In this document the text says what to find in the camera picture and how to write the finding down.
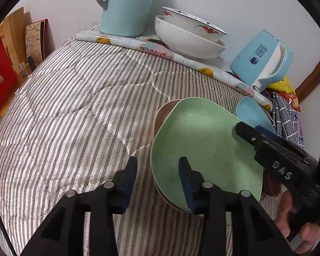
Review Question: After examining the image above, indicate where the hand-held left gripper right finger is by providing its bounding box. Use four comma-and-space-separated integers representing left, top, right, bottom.
178, 157, 294, 256

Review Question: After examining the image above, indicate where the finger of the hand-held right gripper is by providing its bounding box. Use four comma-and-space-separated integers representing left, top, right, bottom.
256, 125, 310, 162
235, 122, 267, 151

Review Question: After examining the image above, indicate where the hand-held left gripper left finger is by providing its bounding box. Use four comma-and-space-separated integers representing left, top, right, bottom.
20, 157, 138, 256

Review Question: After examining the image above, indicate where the green plate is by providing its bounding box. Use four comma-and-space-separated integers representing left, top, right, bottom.
150, 97, 264, 215

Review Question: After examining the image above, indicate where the brown plate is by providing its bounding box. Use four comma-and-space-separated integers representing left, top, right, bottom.
153, 99, 286, 211

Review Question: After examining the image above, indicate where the person's right hand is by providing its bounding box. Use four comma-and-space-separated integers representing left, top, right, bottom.
275, 192, 320, 255

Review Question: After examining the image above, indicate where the grey checked cloth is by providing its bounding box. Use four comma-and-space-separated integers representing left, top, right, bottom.
267, 92, 304, 148

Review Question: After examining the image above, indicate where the small light blue bowl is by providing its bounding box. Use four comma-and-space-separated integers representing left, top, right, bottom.
236, 96, 276, 135

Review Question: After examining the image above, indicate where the red snack bag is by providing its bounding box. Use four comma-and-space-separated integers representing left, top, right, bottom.
288, 93, 301, 112

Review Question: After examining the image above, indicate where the yellow chip bag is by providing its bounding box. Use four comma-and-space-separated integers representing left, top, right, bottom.
268, 76, 296, 96

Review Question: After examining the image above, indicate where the light blue electric kettle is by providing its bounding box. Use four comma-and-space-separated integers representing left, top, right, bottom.
231, 30, 294, 92

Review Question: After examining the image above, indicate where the fruit print table mat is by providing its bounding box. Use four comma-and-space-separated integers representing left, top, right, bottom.
75, 29, 272, 111

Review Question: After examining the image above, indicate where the striped quilted blanket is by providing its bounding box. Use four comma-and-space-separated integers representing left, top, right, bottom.
0, 21, 291, 256

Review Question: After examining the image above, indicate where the plain white bowl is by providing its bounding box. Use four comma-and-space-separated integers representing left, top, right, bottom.
154, 15, 227, 60

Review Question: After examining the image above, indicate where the white bowl with red print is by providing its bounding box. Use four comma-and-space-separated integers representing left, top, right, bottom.
162, 7, 228, 43

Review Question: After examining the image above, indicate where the red box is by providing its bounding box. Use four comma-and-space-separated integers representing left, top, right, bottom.
0, 33, 19, 122

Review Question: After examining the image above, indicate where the light blue thermos jug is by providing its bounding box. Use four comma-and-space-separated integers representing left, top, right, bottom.
94, 0, 155, 38

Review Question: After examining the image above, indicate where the patterned gift box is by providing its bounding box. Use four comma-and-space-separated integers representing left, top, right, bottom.
25, 19, 48, 64

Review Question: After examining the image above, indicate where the cardboard box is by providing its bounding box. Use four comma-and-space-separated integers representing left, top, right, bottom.
0, 7, 32, 78

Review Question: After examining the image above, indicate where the brown wooden frame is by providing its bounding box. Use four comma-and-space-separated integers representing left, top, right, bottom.
293, 56, 320, 104

